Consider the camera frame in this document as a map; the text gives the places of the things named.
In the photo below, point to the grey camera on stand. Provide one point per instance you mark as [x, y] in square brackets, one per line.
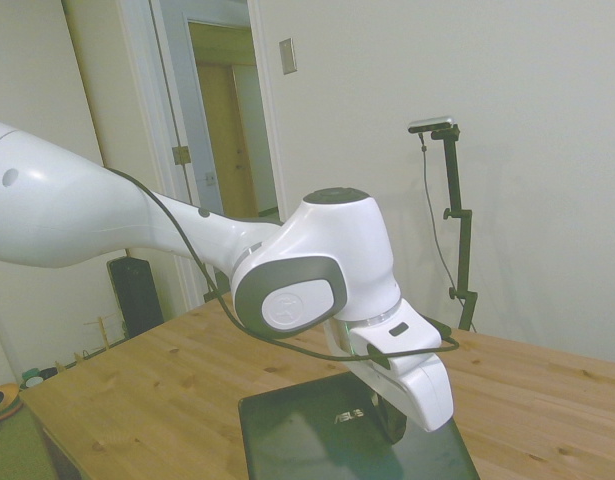
[432, 124]

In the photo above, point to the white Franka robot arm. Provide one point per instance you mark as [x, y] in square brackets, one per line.
[312, 235]

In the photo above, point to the black ASUS laptop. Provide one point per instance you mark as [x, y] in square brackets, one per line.
[307, 435]

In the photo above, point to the small black bowl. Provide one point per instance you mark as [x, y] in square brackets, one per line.
[48, 373]

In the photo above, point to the white open door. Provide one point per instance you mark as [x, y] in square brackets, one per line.
[187, 100]

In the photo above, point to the black upright box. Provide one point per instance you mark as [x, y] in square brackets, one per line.
[136, 295]

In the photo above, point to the small wooden rack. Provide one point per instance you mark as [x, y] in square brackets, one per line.
[104, 335]

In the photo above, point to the beige wall switch plate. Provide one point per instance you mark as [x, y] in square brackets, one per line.
[287, 56]

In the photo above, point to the black camera stand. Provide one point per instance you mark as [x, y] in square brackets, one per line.
[459, 210]

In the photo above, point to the orange and green bowl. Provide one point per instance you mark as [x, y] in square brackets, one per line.
[2, 400]

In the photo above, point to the wooden hallway door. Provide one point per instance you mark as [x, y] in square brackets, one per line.
[227, 150]

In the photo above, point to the brass door hinge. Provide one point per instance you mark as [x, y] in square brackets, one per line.
[181, 155]

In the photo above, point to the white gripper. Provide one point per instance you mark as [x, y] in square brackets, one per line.
[422, 395]

